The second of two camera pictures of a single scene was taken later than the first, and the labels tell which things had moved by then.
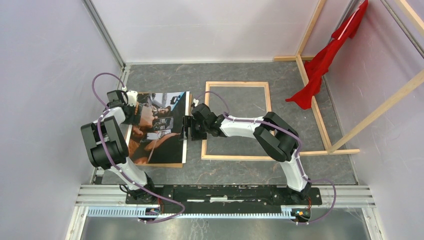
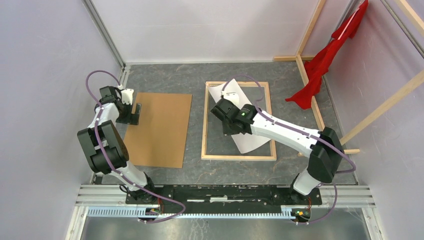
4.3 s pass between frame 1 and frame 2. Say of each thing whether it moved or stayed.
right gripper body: moved
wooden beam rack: stayed
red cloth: stayed
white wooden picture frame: stayed
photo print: moved
